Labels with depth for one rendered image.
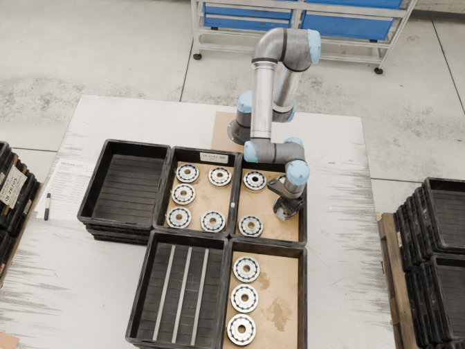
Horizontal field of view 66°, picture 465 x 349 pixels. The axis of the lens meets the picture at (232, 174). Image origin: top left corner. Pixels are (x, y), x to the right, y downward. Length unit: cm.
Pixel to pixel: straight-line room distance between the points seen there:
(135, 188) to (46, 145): 151
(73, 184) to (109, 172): 24
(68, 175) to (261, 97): 106
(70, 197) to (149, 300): 68
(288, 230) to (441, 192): 109
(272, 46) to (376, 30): 209
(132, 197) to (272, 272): 68
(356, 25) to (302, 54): 195
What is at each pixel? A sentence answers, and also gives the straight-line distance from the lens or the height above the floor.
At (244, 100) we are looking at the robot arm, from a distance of 166.
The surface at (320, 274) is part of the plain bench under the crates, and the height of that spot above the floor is 70.
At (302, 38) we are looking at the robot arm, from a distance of 135.
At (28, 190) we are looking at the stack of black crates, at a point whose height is 25.
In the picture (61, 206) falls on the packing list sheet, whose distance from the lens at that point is 184.
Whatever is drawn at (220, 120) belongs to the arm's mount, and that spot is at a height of 79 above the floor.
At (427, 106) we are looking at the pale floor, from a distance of 351.
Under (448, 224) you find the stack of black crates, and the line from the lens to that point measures 224.
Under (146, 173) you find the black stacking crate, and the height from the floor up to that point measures 83.
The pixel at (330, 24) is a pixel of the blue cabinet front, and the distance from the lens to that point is 323.
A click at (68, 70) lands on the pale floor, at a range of 355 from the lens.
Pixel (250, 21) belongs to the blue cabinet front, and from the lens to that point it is 319.
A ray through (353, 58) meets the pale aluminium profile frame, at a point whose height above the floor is 13.
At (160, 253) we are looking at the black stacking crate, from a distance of 148.
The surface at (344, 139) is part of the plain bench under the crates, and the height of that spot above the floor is 70.
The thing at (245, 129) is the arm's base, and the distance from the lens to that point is 173.
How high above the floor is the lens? 221
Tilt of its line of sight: 58 degrees down
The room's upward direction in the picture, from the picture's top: 4 degrees clockwise
